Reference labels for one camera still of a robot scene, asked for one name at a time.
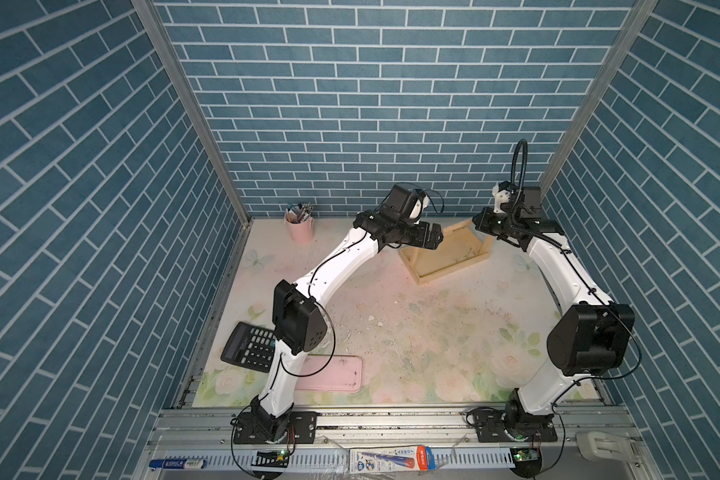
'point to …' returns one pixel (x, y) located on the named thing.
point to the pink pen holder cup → (301, 232)
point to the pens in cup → (300, 213)
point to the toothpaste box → (393, 459)
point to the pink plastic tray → (344, 373)
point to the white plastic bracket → (605, 446)
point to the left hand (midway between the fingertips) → (438, 237)
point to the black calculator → (251, 347)
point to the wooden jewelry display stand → (462, 245)
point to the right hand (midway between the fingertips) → (476, 218)
